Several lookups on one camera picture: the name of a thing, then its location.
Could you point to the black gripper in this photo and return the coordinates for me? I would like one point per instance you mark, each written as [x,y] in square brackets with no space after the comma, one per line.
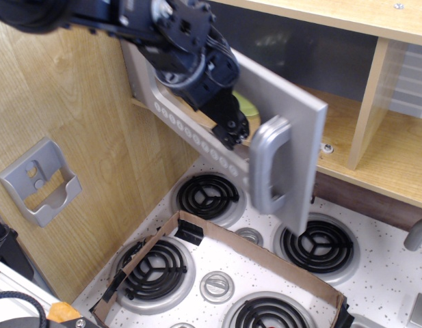
[231,125]

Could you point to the silver microwave door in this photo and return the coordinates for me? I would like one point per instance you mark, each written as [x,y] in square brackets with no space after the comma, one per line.
[276,165]

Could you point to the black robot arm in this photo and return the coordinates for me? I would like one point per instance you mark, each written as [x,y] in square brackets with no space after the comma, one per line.
[178,38]

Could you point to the green toy plate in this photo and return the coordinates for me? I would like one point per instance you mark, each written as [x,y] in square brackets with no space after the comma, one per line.
[245,105]

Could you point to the back left black burner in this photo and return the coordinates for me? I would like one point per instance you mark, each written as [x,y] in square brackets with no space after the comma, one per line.
[210,196]

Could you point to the black burner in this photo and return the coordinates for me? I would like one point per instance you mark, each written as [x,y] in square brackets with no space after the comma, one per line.
[267,309]
[327,248]
[210,196]
[160,281]

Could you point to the white door latch clip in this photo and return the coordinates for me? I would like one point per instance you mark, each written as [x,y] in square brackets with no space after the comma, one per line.
[326,148]

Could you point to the back grey stove knob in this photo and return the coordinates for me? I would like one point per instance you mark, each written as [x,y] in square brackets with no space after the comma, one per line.
[251,235]

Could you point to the grey stove knob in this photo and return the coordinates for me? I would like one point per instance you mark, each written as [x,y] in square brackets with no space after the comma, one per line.
[251,235]
[217,287]

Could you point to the wooden toy kitchen shelf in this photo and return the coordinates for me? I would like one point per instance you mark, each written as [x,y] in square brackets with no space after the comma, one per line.
[349,54]

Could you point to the back right black burner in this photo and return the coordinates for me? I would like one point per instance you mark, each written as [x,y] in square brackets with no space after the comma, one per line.
[327,248]

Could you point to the brown cardboard barrier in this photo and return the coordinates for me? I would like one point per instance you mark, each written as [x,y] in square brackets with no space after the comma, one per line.
[252,268]

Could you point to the front grey stove knob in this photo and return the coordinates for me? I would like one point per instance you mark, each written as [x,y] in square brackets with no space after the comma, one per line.
[217,287]

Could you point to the front left black burner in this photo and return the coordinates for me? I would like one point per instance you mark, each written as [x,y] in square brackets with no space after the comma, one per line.
[160,281]

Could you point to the front right black burner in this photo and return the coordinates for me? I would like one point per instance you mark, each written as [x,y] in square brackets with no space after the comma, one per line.
[267,309]

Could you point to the grey faucet pipe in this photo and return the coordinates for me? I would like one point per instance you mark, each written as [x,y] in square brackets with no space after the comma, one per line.
[413,240]

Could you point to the orange object bottom left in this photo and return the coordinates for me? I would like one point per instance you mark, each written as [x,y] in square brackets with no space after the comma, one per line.
[61,312]

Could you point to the black device left edge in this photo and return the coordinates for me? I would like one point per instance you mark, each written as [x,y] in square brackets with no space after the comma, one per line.
[11,253]

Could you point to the grey wall phone holder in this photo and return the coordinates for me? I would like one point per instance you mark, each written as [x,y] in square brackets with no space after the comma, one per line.
[31,172]

